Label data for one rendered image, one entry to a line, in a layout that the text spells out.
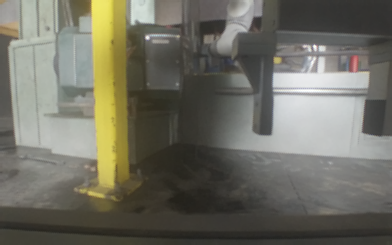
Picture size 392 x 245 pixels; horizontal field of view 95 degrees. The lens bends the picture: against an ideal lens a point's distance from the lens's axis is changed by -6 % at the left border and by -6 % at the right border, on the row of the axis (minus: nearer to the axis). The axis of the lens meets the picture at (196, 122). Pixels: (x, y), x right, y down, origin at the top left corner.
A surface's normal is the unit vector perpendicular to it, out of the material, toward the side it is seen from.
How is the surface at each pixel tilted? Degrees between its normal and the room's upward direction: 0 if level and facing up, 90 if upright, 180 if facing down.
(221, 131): 90
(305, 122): 90
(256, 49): 90
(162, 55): 90
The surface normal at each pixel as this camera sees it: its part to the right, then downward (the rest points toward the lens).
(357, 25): -0.01, 0.12
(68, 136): -0.27, 0.11
